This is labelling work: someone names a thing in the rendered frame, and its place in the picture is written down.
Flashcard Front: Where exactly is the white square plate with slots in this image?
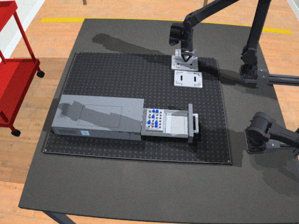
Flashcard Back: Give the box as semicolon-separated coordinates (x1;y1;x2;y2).
171;55;198;71

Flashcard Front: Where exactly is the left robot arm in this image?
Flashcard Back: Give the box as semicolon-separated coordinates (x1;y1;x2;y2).
245;112;299;152

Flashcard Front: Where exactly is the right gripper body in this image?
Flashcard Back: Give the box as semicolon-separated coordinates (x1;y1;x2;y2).
181;38;193;55

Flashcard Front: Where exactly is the white block with round holes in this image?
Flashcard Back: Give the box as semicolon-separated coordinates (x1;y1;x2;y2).
145;109;164;133
175;49;197;64

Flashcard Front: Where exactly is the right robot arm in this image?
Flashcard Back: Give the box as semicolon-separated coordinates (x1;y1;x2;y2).
169;0;272;79

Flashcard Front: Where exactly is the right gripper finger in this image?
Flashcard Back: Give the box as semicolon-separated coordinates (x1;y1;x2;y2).
181;53;193;62

